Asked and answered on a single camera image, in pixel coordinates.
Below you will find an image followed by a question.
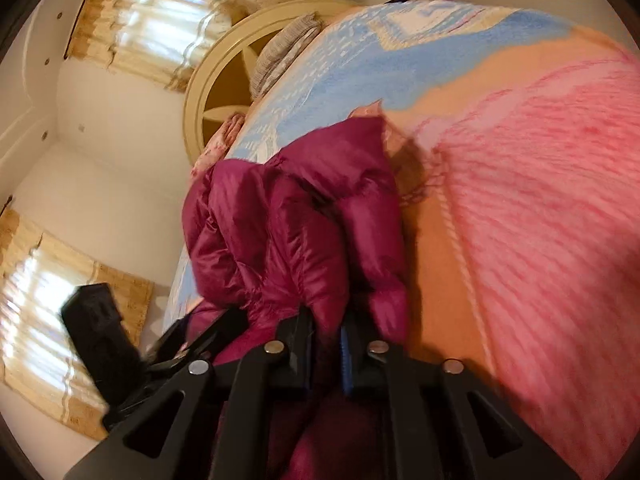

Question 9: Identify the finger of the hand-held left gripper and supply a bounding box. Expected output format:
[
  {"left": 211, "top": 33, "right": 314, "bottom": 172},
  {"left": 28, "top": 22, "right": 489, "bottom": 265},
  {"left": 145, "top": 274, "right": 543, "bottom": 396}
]
[
  {"left": 143, "top": 316, "right": 202, "bottom": 364},
  {"left": 186, "top": 308, "right": 252, "bottom": 364}
]

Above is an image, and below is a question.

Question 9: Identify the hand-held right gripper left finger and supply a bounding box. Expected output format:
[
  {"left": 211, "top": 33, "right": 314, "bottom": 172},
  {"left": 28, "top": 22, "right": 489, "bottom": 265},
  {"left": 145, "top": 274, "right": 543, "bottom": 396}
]
[{"left": 64, "top": 305, "right": 317, "bottom": 480}]

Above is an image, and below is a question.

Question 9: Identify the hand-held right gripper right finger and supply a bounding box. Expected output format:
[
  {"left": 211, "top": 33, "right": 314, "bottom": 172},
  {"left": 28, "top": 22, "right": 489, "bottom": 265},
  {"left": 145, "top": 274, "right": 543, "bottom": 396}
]
[{"left": 339, "top": 310, "right": 581, "bottom": 480}]

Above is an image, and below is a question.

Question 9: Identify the maroon puffer jacket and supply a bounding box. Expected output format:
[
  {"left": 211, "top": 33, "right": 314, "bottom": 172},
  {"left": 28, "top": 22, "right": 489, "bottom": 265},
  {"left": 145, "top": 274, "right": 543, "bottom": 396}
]
[{"left": 182, "top": 115, "right": 416, "bottom": 480}]

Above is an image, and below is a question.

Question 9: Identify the pink floral folded cloth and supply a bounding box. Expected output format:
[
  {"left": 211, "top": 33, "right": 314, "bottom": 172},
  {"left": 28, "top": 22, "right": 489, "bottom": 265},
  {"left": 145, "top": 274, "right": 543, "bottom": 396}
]
[{"left": 189, "top": 112, "right": 247, "bottom": 177}]

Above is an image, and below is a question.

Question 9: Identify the pink and blue printed blanket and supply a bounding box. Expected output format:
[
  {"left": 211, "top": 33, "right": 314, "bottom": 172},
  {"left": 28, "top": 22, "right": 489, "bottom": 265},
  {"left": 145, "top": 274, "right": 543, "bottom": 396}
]
[{"left": 165, "top": 0, "right": 640, "bottom": 480}]

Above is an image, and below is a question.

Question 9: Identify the cream wooden headboard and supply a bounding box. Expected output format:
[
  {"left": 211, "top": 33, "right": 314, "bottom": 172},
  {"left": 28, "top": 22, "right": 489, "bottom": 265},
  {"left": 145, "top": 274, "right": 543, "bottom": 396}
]
[{"left": 182, "top": 0, "right": 357, "bottom": 170}]

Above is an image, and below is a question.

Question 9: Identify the grey striped folded cloth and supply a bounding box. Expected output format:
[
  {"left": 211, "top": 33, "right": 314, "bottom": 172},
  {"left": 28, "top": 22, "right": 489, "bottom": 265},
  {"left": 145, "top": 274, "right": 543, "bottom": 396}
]
[{"left": 249, "top": 13, "right": 322, "bottom": 99}]

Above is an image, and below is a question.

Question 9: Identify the yellow patterned curtain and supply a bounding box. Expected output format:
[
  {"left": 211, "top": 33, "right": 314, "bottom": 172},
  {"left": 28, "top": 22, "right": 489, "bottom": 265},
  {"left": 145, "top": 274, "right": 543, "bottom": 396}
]
[{"left": 64, "top": 0, "right": 358, "bottom": 94}]

